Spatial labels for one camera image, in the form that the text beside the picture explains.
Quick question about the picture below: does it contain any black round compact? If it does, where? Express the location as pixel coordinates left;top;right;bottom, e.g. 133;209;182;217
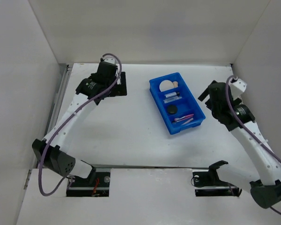
166;105;178;115

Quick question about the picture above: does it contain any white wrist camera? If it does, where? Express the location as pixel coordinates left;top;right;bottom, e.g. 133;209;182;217
100;58;117;65
229;78;247;98

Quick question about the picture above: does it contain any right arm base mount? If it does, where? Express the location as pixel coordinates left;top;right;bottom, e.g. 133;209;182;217
191;170;242;197

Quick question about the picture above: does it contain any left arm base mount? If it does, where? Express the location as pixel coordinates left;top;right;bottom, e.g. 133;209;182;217
66;167;111;197

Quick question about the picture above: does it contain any beige makeup sponge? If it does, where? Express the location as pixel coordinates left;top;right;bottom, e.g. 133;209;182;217
173;81;178;88

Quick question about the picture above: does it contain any left metal rail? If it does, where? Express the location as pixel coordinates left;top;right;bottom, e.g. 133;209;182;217
44;63;73;135

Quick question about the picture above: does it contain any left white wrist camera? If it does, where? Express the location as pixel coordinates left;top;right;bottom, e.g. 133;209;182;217
100;58;117;65

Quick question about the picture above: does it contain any pink lip pencil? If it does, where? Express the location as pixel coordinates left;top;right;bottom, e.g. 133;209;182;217
181;118;194;126

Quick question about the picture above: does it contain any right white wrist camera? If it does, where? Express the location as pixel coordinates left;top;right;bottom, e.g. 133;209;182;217
229;78;247;98

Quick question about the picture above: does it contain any pink handle makeup brush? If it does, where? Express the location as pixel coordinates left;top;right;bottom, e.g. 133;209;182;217
174;113;194;122

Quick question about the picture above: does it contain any clear vial black cap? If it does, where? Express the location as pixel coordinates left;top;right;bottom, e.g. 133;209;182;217
165;92;180;98

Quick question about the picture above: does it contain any cream round powder puff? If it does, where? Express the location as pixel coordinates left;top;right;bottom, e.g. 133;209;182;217
159;80;174;92

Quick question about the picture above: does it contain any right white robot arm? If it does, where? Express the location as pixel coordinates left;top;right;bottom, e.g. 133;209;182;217
195;77;281;209

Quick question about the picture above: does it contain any blue compartment tray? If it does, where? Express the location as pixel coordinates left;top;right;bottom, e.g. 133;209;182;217
149;72;206;135

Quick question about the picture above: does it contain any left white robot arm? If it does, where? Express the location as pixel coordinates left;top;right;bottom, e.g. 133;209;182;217
32;55;123;186

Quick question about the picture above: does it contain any clear plastic bottle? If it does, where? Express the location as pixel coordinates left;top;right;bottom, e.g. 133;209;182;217
163;96;182;104

